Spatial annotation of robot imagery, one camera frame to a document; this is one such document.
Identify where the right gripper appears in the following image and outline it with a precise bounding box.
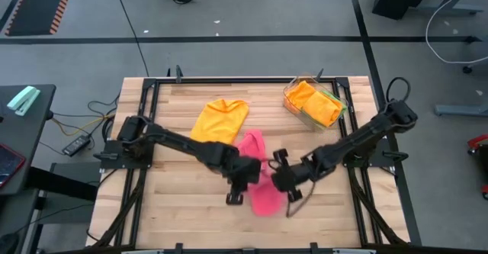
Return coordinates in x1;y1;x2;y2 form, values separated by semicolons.
270;161;318;204

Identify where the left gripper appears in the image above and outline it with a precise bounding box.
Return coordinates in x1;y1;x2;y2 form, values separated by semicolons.
224;156;263;207

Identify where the clear plastic bin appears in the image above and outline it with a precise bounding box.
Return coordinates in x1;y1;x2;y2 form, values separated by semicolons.
282;76;349;133

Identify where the orange microfiber towel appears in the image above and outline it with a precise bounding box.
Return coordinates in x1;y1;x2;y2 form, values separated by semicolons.
285;80;318;111
189;98;251;145
302;90;344;128

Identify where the green microfiber towel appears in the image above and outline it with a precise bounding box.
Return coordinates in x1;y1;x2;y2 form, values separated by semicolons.
319;88;348;130

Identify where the black power adapter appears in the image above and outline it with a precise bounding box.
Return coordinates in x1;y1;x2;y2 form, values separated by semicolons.
61;133;92;158

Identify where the red chair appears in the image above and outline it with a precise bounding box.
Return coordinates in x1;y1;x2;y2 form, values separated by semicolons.
467;133;488;201

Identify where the dark side table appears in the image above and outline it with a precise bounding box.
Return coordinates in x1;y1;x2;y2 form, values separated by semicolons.
0;83;57;197

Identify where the red phone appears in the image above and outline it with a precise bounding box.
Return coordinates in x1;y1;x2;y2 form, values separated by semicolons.
0;143;27;190

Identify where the mint green stapler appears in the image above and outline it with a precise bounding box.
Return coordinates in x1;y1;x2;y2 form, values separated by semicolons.
6;85;42;117

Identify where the black orange-striped floor mat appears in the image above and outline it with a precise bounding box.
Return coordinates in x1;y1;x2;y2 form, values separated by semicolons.
4;0;76;37

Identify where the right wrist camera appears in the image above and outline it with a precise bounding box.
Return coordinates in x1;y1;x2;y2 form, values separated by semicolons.
272;148;290;164

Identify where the black metal rig frame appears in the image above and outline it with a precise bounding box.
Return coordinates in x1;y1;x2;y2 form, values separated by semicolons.
89;76;422;254

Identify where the yellow floor cable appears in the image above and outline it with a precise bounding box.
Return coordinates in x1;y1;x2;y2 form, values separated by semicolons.
50;112;116;137

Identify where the dark desk leg frame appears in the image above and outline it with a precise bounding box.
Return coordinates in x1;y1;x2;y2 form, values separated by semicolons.
22;161;103;254

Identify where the black floor cable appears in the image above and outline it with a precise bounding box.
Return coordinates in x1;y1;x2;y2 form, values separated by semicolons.
110;0;151;78

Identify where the white floor cable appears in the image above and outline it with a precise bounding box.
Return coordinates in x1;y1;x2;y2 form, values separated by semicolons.
425;0;488;66

